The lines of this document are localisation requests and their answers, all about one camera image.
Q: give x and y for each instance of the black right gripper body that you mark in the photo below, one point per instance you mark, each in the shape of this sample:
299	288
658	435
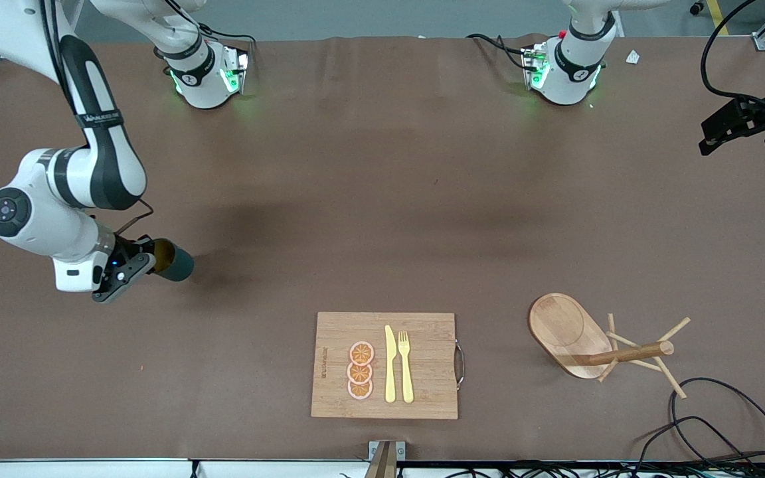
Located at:
129	249

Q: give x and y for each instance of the dark teal ceramic cup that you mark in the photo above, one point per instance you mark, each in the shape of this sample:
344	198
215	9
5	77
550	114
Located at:
180	264

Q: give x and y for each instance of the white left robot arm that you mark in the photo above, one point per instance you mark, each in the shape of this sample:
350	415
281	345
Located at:
572	73

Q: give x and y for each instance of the small white paper scrap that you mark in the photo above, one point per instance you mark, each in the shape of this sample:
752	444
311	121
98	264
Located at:
633	57

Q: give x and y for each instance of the black caster wheel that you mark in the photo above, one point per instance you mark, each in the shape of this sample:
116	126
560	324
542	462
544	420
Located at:
696	7

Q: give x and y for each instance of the orange slice toy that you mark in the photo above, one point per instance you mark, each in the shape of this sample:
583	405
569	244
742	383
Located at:
361	352

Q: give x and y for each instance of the wooden mug tree stand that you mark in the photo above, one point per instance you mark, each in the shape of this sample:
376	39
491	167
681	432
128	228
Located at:
558	325

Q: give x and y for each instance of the yellow plastic knife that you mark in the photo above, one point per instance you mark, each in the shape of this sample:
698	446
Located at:
390	372

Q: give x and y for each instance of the yellow plastic fork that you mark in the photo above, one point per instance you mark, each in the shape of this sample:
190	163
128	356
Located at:
407	378

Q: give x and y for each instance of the grey metal bracket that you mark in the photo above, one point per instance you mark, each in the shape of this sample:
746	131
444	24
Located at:
401	450

